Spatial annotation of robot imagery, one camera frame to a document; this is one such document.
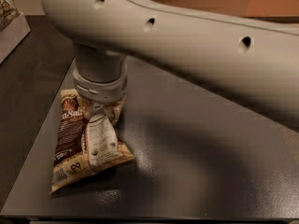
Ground white box of snacks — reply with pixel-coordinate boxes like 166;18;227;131
0;0;31;63

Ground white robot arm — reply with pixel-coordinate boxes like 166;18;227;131
42;0;299;129

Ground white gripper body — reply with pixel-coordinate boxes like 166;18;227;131
72;63;129;112

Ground brown sea salt chip bag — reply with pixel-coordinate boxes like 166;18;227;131
51;89;135;192

